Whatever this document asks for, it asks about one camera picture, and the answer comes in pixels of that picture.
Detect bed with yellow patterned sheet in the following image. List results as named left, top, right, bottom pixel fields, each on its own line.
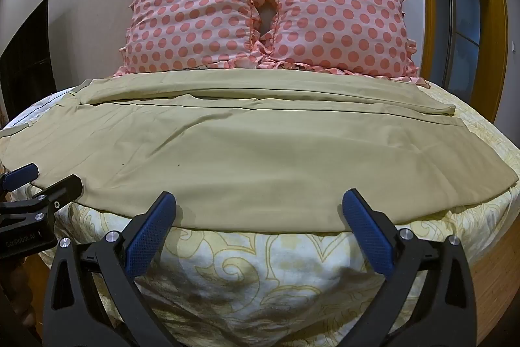
left=0, top=81, right=520, bottom=347

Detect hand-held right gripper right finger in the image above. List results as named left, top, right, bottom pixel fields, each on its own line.
left=342, top=188, right=477, bottom=347

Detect pink polka dot pillow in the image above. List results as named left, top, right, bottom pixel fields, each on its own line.
left=256, top=0, right=430, bottom=88
left=114, top=0, right=264, bottom=77

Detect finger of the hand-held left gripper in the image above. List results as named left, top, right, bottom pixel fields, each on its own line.
left=0, top=163, right=40, bottom=192
left=0, top=174, right=84, bottom=218

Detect wooden door frame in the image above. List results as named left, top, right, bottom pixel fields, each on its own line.
left=343, top=0, right=468, bottom=91

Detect beige pants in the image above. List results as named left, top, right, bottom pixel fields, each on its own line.
left=0, top=67, right=518, bottom=234

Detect dark cabinet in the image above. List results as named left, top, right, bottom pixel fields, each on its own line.
left=0, top=0, right=58, bottom=113

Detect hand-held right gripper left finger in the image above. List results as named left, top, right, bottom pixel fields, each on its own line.
left=42, top=191, right=182, bottom=347

